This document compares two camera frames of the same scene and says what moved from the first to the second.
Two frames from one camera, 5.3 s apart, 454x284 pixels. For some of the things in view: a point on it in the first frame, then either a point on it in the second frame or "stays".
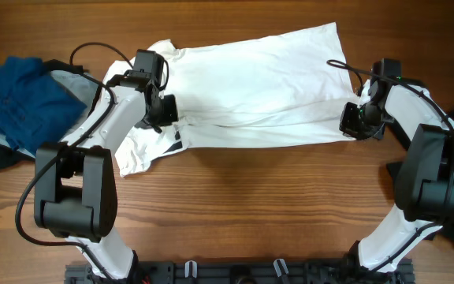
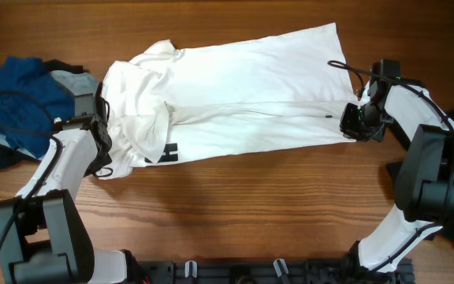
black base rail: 243,271 stays
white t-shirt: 255,87 stays
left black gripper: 169,114 to 106,160
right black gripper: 347,125 stays
